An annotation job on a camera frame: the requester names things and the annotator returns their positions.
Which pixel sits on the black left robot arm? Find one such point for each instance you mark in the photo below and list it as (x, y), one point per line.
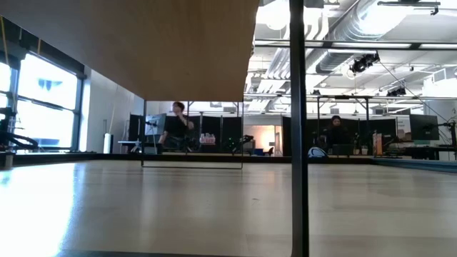
(18, 137)

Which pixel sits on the wooden shelf black metal legs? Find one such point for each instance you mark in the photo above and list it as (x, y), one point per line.
(143, 53)

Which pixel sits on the pink bottles pack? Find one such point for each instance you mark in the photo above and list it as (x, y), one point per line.
(207, 138)

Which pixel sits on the person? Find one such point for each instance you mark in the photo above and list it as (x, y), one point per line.
(337, 133)
(176, 126)

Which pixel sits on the grey computer monitor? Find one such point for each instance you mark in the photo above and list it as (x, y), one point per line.
(155, 125)

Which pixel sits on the white rounded bag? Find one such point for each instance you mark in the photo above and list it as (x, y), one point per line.
(317, 152)

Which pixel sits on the white cylinder roll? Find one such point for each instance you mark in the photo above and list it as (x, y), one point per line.
(108, 144)

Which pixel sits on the colourful snack bag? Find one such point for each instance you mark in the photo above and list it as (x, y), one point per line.
(378, 143)

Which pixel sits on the large window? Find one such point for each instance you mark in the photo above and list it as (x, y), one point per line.
(46, 107)

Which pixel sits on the black computer monitor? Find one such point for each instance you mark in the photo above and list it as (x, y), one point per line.
(424, 126)

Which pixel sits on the black aluminium rig frame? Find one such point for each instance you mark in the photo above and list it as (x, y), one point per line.
(342, 97)

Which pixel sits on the silver ventilation duct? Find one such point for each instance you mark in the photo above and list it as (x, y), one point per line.
(332, 60)

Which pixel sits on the black aluminium table frame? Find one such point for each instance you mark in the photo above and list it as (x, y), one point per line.
(107, 157)

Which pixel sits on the black ceiling-hung camera rig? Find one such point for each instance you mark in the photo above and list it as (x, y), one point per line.
(362, 64)

